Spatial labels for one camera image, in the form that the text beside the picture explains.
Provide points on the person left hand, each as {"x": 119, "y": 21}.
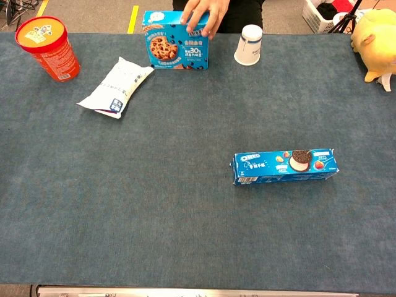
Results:
{"x": 207, "y": 12}

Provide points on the blue chocolate chip cookie box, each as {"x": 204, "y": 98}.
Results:
{"x": 173, "y": 52}

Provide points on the blue Oreo cookie box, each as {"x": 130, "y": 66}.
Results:
{"x": 266, "y": 167}

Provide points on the white paper cup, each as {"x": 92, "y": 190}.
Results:
{"x": 247, "y": 46}

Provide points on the short yellow floor tape strip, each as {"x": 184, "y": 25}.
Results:
{"x": 133, "y": 18}

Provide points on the white plastic basket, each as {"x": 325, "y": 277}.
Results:
{"x": 312, "y": 15}

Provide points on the white snack pouch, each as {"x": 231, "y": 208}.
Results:
{"x": 117, "y": 86}

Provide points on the black tripod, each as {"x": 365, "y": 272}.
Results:
{"x": 343, "y": 19}

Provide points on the red orange snack canister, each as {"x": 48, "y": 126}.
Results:
{"x": 52, "y": 58}

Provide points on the slanted yellow floor tape strip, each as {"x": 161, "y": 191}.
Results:
{"x": 42, "y": 7}

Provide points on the yellow plush toy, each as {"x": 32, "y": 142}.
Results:
{"x": 377, "y": 40}

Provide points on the blue grey table mat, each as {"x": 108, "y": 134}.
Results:
{"x": 154, "y": 201}

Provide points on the silver metal table frame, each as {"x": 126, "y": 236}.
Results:
{"x": 185, "y": 292}

